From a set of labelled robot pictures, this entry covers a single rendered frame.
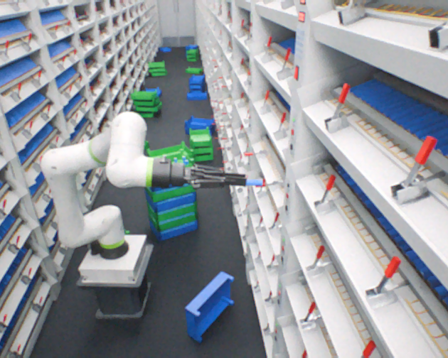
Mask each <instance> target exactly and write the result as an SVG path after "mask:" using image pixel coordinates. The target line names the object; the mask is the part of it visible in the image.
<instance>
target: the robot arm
mask: <svg viewBox="0 0 448 358"><path fill-rule="evenodd" d="M145 138H146V124H145V121H144V120H143V119H142V118H141V117H140V116H139V115H138V114H136V113H134V112H123V113H121V114H119V115H117V116H116V117H115V118H114V120H113V122H112V124H111V126H110V128H108V130H106V131H105V132H103V133H101V134H99V135H97V136H96V137H94V138H93V139H91V140H89V141H86V142H83V143H79V144H76V145H73V146H66V147H62V148H54V149H51V150H49V151H48V152H46V153H45V154H44V155H43V157H42V159H41V170H42V171H43V174H44V176H45V178H46V180H47V182H48V185H49V188H50V191H51V194H52V196H53V201H54V204H55V210H56V214H57V219H58V237H59V240H60V242H61V243H62V244H63V245H64V246H66V247H70V248H75V247H79V246H84V247H88V249H91V252H90V253H91V255H92V256H95V255H98V254H100V256H101V257H102V258H103V259H106V260H115V259H119V258H121V257H123V256H124V255H126V254H127V252H128V251H129V244H128V242H126V240H125V238H124V236H125V233H124V226H123V221H122V216H121V212H120V210H119V208H118V207H115V206H111V205H108V206H104V207H101V208H98V209H96V210H95V211H93V212H91V213H89V214H86V215H82V210H81V207H80V202H79V198H78V189H77V182H76V176H77V174H78V173H81V172H83V171H85V170H90V169H94V168H101V167H105V166H106V174H107V178H108V179H109V181H110V182H111V183H112V184H113V185H115V186H117V187H119V188H132V187H150V188H161V189H163V188H168V189H169V184H171V186H176V187H182V186H183V184H184V183H185V184H189V185H192V186H193V189H194V190H197V189H201V188H224V187H225V185H234V186H242V187H245V186H246V182H247V178H246V174H242V173H225V170H224V169H223V170H222V169H220V168H212V167H207V166H200V165H197V164H193V167H192V168H191V167H188V168H185V164H184V163H174V164H171V159H169V158H166V155H163V158H149V157H145V156H144V142H145Z"/></svg>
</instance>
